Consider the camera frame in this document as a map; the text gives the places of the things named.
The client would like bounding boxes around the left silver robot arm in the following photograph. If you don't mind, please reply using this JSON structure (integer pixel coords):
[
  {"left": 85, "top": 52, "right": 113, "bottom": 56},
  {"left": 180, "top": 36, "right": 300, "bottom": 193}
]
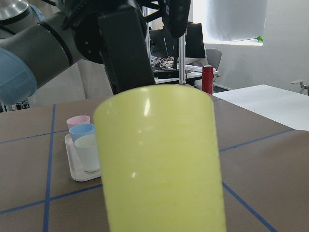
[{"left": 0, "top": 0, "right": 191, "bottom": 105}]

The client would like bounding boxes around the yellow plastic cup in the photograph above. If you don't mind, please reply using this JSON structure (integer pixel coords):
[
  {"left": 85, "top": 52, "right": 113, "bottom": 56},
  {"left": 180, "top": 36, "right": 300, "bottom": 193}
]
[{"left": 94, "top": 85, "right": 226, "bottom": 232}]

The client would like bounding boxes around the cream plastic tray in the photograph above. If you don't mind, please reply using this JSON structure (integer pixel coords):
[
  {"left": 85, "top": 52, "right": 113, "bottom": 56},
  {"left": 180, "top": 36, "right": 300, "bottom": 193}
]
[{"left": 64, "top": 134, "right": 101, "bottom": 182}]

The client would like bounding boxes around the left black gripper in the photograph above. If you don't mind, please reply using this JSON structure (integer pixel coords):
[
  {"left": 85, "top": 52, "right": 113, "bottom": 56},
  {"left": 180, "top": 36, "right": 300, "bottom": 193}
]
[{"left": 56, "top": 0, "right": 191, "bottom": 94}]

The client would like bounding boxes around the aluminium frame post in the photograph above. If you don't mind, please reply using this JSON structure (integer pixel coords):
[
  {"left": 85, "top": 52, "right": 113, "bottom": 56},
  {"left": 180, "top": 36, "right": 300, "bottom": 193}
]
[{"left": 179, "top": 34, "right": 186, "bottom": 85}]

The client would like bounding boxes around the red bottle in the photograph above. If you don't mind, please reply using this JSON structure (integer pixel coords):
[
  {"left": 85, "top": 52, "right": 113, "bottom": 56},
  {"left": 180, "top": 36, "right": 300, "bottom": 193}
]
[{"left": 202, "top": 65, "right": 213, "bottom": 95}]

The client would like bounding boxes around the white plastic cup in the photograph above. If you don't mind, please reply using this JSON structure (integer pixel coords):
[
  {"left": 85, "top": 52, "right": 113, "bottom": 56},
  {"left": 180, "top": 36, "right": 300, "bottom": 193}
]
[{"left": 74, "top": 134, "right": 100, "bottom": 172}]

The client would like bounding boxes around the pink plastic cup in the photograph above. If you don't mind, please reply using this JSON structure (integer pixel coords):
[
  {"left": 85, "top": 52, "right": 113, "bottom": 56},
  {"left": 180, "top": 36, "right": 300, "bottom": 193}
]
[{"left": 66, "top": 115, "right": 91, "bottom": 129}]

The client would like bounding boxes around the near light blue cup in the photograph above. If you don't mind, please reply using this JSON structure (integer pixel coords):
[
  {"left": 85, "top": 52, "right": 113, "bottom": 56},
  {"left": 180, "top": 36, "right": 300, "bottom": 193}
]
[{"left": 69, "top": 124, "right": 96, "bottom": 142}]

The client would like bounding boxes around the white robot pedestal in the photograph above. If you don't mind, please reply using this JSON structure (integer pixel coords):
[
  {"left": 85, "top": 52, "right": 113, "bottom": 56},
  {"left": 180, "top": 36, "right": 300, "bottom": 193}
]
[{"left": 28, "top": 59, "right": 113, "bottom": 108}]

